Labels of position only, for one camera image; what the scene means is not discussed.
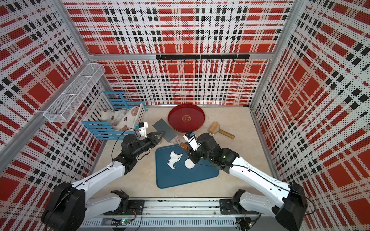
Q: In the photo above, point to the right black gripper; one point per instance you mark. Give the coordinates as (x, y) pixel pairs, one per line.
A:
(192, 155)

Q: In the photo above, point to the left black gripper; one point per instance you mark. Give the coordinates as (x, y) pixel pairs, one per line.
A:
(153, 140)

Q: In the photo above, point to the round cut dough wrapper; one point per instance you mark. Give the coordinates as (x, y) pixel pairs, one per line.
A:
(189, 164)

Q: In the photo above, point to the white dough piece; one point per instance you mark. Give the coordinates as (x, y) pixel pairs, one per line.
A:
(174, 158)

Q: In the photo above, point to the teal plastic tray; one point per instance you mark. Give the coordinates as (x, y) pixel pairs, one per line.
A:
(167, 177)

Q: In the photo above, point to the wooden rolling pin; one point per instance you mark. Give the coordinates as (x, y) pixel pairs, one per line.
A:
(215, 128)

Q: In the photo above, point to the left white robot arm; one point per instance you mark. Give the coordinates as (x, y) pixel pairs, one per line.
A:
(72, 204)

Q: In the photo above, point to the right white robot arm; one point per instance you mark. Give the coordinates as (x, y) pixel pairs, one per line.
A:
(286, 202)

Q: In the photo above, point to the baby doll in crib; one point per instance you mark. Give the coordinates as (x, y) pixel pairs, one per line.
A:
(120, 120)

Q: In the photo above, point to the round red tray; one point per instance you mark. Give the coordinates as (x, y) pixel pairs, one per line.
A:
(186, 117)

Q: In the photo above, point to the blue white toy crib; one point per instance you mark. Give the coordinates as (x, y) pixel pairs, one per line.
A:
(111, 100)

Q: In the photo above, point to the green circuit board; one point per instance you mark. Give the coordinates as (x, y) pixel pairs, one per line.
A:
(120, 222)

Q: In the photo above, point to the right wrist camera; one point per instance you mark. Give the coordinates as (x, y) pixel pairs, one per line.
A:
(192, 141)

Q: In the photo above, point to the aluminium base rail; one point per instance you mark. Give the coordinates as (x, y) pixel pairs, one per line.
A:
(180, 213)

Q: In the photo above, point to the white wire mesh basket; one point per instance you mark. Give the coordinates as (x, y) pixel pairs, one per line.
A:
(67, 103)

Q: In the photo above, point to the black wall hook rail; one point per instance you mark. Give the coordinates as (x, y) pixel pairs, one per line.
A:
(203, 57)

